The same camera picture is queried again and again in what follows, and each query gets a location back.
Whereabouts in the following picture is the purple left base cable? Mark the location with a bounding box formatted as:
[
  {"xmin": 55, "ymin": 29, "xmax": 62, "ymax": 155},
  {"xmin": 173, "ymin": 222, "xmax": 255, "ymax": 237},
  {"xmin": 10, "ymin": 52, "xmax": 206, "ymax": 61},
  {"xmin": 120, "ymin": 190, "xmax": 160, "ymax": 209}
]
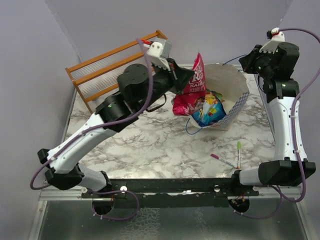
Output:
[{"xmin": 91, "ymin": 187, "xmax": 141, "ymax": 221}]

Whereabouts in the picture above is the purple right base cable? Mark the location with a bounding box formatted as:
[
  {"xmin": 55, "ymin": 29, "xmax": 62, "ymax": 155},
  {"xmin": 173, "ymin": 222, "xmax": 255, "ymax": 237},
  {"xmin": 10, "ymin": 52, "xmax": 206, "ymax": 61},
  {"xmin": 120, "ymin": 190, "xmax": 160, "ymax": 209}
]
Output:
[{"xmin": 228, "ymin": 184, "xmax": 285, "ymax": 220}]

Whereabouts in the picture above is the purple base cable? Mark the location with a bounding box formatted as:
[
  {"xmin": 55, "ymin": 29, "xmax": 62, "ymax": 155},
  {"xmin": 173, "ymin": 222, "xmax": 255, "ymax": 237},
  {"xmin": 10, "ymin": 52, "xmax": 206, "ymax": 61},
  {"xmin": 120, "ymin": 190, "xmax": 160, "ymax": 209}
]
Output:
[
  {"xmin": 228, "ymin": 184, "xmax": 285, "ymax": 220},
  {"xmin": 91, "ymin": 187, "xmax": 141, "ymax": 221}
]

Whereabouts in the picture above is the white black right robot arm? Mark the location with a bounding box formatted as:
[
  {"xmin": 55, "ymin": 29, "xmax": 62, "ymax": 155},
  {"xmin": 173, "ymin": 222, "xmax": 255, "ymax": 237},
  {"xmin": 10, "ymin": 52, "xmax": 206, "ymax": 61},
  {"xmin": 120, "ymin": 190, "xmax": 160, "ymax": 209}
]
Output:
[{"xmin": 229, "ymin": 42, "xmax": 316, "ymax": 196}]

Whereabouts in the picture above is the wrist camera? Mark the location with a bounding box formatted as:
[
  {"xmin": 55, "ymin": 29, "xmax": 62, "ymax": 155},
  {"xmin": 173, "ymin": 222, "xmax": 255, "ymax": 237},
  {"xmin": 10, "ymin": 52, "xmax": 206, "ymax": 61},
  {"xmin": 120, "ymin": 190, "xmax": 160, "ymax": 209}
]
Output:
[
  {"xmin": 259, "ymin": 27, "xmax": 285, "ymax": 54},
  {"xmin": 142, "ymin": 37, "xmax": 172, "ymax": 71}
]

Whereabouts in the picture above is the purple marker pen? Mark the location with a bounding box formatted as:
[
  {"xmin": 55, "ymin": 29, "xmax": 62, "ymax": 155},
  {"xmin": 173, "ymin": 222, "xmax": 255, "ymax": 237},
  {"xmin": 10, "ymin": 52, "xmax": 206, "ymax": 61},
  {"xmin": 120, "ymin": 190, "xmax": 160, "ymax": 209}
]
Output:
[{"xmin": 210, "ymin": 153, "xmax": 237, "ymax": 169}]

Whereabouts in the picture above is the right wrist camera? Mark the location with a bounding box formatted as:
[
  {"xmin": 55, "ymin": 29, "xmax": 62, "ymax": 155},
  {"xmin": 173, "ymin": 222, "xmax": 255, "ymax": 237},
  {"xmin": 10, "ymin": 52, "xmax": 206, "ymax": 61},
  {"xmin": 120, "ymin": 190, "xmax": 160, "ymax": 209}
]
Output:
[{"xmin": 259, "ymin": 27, "xmax": 285, "ymax": 54}]

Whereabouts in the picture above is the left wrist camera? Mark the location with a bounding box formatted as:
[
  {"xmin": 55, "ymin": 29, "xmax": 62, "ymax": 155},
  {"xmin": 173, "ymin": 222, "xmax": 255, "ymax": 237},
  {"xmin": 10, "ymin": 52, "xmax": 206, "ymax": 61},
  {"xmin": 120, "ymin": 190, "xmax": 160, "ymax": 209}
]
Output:
[{"xmin": 142, "ymin": 37, "xmax": 172, "ymax": 71}]

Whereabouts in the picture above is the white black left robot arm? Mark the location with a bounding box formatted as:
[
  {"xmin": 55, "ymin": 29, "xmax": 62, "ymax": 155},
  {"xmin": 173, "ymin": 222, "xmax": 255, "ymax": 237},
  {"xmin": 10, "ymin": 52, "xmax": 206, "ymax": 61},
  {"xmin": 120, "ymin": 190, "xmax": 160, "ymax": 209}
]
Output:
[{"xmin": 38, "ymin": 58, "xmax": 195, "ymax": 198}]

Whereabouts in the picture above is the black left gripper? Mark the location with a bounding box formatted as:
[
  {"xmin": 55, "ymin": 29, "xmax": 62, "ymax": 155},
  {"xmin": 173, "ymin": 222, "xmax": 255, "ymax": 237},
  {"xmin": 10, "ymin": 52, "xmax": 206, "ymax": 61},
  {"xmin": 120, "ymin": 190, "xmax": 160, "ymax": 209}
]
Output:
[{"xmin": 137, "ymin": 57, "xmax": 195, "ymax": 112}]

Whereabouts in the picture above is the orange wooden rack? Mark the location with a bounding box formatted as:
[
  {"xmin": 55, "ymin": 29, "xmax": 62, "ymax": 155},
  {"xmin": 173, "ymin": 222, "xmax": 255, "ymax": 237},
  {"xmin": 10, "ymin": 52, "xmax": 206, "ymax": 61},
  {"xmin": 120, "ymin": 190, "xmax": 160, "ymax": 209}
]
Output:
[{"xmin": 65, "ymin": 29, "xmax": 170, "ymax": 113}]

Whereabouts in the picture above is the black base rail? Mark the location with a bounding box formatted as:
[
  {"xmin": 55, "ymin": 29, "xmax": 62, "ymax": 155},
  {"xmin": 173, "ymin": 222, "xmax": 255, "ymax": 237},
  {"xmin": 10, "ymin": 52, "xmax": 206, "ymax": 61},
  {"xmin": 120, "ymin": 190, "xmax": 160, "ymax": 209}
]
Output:
[{"xmin": 81, "ymin": 175, "xmax": 259, "ymax": 209}]

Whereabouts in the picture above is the blue checkered paper bag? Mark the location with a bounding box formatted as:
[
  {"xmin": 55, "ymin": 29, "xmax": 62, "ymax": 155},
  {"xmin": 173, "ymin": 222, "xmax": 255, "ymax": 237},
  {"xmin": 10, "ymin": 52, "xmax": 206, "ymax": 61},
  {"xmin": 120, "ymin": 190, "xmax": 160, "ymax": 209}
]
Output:
[{"xmin": 185, "ymin": 55, "xmax": 250, "ymax": 135}]

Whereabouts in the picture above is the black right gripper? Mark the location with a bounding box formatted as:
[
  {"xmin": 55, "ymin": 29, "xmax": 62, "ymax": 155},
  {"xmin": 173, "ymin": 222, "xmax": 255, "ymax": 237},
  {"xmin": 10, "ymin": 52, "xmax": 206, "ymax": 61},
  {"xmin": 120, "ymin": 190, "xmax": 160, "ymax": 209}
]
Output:
[{"xmin": 239, "ymin": 44, "xmax": 276, "ymax": 79}]

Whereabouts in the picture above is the red pink snack bag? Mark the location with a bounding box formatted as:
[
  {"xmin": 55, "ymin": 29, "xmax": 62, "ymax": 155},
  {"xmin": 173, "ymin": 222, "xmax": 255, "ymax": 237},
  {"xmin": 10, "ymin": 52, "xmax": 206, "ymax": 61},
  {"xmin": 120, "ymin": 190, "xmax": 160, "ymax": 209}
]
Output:
[{"xmin": 172, "ymin": 53, "xmax": 206, "ymax": 116}]

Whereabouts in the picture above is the blue gummy snack bag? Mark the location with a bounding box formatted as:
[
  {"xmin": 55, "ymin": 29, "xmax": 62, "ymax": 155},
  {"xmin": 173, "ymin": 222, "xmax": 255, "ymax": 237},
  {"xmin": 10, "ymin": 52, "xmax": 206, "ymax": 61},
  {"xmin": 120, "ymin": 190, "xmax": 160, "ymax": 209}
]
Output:
[{"xmin": 191, "ymin": 89, "xmax": 227, "ymax": 127}]

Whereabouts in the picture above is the green marker pen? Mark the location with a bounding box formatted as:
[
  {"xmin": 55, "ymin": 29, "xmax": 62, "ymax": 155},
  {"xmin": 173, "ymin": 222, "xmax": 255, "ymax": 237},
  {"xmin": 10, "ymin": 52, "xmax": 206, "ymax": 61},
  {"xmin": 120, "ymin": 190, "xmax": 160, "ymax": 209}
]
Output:
[{"xmin": 237, "ymin": 141, "xmax": 242, "ymax": 169}]

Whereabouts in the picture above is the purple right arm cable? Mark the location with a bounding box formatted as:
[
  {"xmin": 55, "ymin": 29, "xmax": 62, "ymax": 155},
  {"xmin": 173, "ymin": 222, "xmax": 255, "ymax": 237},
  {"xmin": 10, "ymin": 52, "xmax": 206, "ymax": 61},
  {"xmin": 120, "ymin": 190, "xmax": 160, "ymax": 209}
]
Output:
[{"xmin": 272, "ymin": 27, "xmax": 320, "ymax": 203}]

